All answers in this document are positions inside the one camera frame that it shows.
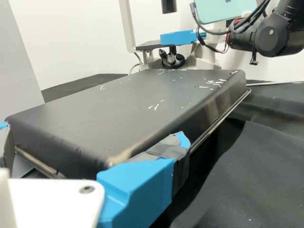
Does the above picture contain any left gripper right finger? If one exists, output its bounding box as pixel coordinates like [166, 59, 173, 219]
[96, 131, 192, 228]

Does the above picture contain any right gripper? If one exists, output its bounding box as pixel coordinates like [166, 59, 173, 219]
[160, 20, 230, 49]

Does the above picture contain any cream microscope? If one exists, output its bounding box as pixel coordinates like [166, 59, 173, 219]
[118, 0, 225, 72]

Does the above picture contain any black tray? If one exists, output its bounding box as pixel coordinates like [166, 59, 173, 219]
[4, 68, 251, 182]

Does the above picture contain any black cable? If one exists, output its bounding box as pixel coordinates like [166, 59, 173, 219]
[189, 1, 230, 36]
[248, 46, 259, 66]

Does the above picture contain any white cable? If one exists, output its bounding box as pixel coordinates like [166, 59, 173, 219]
[129, 52, 143, 76]

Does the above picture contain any right wrist camera phone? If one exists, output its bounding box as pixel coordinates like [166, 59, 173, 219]
[192, 0, 259, 25]

